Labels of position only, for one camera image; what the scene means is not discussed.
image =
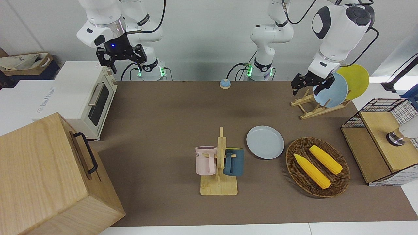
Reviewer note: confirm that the blue service bell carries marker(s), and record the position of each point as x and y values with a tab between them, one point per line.
225	84

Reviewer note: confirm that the yellow plate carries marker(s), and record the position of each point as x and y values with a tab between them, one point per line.
357	80

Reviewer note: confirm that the short yellow corn cob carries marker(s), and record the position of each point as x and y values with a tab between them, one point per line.
326	160

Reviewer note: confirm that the silver and white device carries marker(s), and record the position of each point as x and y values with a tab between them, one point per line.
403	132

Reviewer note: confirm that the gray plate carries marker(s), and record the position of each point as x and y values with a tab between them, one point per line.
265	142

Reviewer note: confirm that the pink mug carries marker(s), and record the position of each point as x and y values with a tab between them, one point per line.
204	160

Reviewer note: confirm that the wooden cabinet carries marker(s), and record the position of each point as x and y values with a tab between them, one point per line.
42	176

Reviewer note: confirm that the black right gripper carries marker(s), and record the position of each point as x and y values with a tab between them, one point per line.
119	49

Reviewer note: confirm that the wooden mug tree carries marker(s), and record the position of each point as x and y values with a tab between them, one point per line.
219	186

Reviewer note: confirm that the long yellow corn cob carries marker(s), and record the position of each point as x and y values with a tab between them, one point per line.
312	171

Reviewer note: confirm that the cream toaster oven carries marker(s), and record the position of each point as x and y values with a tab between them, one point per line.
75	94

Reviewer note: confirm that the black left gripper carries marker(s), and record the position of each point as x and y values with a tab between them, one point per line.
313	81

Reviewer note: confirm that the black stand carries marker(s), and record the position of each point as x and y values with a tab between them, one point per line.
400	76

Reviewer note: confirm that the white printed box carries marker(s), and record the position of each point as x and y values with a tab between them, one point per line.
23	104

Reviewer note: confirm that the dark teal mug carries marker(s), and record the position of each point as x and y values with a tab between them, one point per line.
235	161

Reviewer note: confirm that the wooden plate rack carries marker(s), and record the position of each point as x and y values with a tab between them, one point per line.
313	111

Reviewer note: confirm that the light blue plate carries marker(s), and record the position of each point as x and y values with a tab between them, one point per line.
336	93

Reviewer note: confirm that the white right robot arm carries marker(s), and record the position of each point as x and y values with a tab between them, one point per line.
104	16

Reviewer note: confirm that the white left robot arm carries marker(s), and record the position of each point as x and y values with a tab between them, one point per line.
339	29

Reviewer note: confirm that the brown wicker basket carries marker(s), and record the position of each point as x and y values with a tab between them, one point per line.
295	163

